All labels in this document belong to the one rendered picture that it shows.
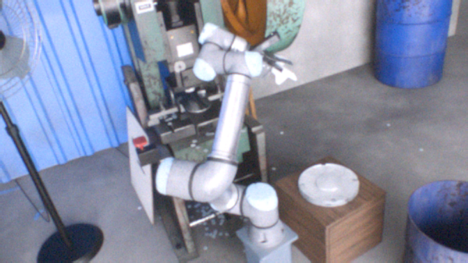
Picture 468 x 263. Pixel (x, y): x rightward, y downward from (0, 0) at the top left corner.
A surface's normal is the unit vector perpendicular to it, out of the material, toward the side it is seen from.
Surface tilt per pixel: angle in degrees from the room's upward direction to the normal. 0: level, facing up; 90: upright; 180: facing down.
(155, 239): 0
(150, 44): 90
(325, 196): 0
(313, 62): 90
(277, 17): 109
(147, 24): 90
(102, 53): 90
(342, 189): 0
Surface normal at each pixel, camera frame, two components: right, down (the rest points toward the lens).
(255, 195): -0.01, -0.83
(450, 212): -0.32, 0.50
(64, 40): 0.40, 0.43
